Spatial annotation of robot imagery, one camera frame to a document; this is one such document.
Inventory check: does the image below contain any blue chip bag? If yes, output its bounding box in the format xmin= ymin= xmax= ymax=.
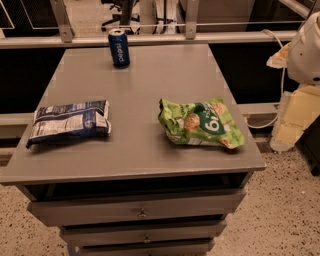
xmin=26 ymin=100 xmax=111 ymax=148

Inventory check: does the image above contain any grey drawer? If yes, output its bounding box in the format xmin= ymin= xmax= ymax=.
xmin=61 ymin=219 xmax=226 ymax=246
xmin=69 ymin=238 xmax=214 ymax=256
xmin=28 ymin=189 xmax=246 ymax=226

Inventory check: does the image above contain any green chip bag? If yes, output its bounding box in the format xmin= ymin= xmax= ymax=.
xmin=158 ymin=96 xmax=245 ymax=149

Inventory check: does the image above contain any middle grey drawer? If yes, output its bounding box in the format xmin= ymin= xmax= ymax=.
xmin=61 ymin=219 xmax=226 ymax=246

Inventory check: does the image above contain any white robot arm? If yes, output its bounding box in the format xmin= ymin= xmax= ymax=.
xmin=267 ymin=12 xmax=320 ymax=152

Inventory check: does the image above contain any top grey drawer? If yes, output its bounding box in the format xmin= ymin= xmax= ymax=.
xmin=28 ymin=189 xmax=246 ymax=226

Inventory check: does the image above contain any white cable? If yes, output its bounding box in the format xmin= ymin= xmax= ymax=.
xmin=246 ymin=28 xmax=288 ymax=130

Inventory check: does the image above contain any blue pepsi can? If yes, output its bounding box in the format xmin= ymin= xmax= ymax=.
xmin=108 ymin=29 xmax=130 ymax=68

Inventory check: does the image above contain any bottom grey drawer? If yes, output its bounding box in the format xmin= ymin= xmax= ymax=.
xmin=69 ymin=238 xmax=214 ymax=256

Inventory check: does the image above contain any grey metal railing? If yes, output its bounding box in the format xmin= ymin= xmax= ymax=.
xmin=0 ymin=0 xmax=295 ymax=49

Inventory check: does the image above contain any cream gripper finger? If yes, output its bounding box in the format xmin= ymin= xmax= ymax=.
xmin=270 ymin=85 xmax=320 ymax=152
xmin=266 ymin=44 xmax=290 ymax=69

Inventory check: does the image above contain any black office chair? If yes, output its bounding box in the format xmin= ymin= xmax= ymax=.
xmin=101 ymin=0 xmax=140 ymax=32

